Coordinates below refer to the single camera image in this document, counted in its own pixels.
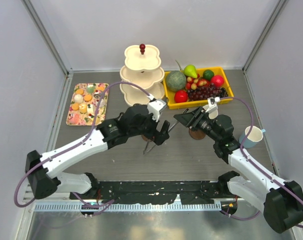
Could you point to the green round dessert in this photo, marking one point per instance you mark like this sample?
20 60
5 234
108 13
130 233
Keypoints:
90 88

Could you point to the black grape bunch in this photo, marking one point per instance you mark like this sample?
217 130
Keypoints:
221 92

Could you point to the pink red apple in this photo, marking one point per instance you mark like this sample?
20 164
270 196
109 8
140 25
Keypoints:
217 80

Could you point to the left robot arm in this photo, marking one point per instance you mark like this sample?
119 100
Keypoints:
46 172

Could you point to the white cupcake with cherry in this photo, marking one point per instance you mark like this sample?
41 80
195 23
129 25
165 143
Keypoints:
101 103

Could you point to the right wooden coaster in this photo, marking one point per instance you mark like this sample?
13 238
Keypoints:
196 134

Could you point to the cream three-tier stand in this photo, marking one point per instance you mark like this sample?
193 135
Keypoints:
142 67

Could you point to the purple grape bunch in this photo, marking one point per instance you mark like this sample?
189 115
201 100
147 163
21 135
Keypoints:
202 93

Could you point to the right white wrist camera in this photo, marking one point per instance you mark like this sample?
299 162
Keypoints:
212 104

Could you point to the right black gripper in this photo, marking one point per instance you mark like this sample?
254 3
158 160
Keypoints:
188 118

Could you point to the green lime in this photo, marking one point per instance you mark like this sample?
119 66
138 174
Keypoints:
208 74

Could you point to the wooden coaster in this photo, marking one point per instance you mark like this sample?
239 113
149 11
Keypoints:
144 137
196 134

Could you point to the white cable duct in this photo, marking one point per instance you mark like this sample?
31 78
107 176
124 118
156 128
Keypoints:
77 206

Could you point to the metal tongs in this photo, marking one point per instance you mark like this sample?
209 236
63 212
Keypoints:
161 136

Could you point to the black mug white inside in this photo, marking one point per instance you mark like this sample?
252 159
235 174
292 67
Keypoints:
212 113

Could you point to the green melon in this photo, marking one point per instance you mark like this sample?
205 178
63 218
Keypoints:
175 81

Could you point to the white round dessert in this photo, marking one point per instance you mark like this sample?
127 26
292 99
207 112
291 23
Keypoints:
78 98

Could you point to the white cake slice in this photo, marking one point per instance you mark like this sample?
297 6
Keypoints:
90 109

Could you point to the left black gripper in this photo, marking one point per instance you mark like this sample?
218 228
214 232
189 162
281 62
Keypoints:
163 134

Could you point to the yellow round dessert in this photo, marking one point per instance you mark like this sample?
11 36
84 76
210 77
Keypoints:
82 108

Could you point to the floral dessert tray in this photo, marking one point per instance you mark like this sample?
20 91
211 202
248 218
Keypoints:
74 117

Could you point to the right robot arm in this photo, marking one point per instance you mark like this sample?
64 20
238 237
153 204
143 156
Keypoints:
280 201

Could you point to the yellow cake slice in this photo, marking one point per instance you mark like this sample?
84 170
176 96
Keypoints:
90 118

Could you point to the blue cup white inside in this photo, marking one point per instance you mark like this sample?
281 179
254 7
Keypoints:
255 136

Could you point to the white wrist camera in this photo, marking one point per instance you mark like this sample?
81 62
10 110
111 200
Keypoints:
212 104
155 109

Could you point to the yellow plastic fruit bin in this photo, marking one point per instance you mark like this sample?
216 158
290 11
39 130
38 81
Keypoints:
172 105

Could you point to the orange macaron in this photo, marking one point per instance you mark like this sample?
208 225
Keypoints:
87 98

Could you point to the green pear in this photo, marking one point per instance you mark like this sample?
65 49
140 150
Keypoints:
190 71

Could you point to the red tomato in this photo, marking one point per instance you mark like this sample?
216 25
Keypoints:
181 96

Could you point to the left wooden coaster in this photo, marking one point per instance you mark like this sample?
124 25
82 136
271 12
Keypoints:
144 137

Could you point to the chocolate swirl roll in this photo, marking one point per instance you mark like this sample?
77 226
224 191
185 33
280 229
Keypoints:
98 95

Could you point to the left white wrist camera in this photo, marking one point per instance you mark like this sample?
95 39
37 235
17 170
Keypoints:
155 109

